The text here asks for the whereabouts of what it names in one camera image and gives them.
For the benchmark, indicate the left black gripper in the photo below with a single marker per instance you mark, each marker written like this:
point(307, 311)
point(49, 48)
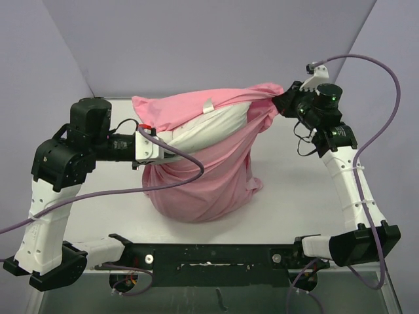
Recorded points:
point(135, 164)

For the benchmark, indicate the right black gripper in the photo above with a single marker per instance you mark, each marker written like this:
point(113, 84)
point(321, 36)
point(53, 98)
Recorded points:
point(286, 102)

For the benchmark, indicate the pink satin rose pillowcase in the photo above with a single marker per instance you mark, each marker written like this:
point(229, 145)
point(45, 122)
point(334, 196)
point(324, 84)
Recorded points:
point(186, 193)

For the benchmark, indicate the pink pillow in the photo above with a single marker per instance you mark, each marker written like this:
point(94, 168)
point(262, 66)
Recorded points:
point(208, 129)

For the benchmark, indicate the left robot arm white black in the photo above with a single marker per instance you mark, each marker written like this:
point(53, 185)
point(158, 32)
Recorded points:
point(60, 167)

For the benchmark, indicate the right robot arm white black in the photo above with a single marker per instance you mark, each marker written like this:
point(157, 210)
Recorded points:
point(368, 235)

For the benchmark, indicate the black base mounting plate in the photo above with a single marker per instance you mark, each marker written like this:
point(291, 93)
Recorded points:
point(228, 265)

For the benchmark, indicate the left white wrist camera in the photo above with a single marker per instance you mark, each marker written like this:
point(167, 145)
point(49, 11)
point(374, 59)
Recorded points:
point(144, 148)

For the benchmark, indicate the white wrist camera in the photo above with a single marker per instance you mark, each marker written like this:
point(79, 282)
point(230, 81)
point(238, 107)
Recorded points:
point(144, 148)
point(318, 75)

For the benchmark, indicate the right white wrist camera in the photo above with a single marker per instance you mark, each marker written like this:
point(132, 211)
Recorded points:
point(318, 75)

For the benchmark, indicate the aluminium frame rail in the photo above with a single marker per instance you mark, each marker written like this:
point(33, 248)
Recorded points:
point(62, 163)

